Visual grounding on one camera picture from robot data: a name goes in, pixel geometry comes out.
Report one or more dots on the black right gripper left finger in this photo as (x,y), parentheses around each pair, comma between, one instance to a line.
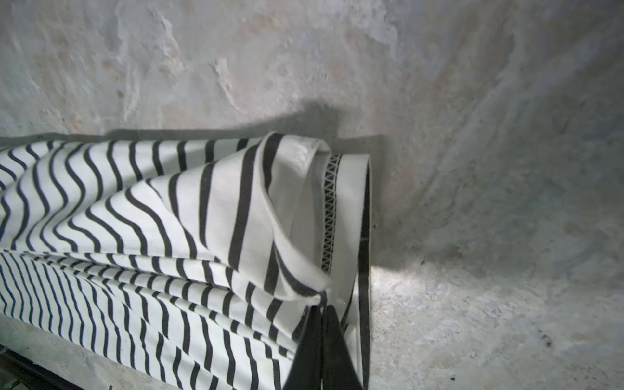
(306,370)

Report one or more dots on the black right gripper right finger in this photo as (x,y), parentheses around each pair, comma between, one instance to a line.
(338,372)

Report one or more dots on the black white striped tank top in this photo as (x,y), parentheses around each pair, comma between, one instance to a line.
(194,262)

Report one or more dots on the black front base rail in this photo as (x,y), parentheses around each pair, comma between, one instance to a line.
(29,375)

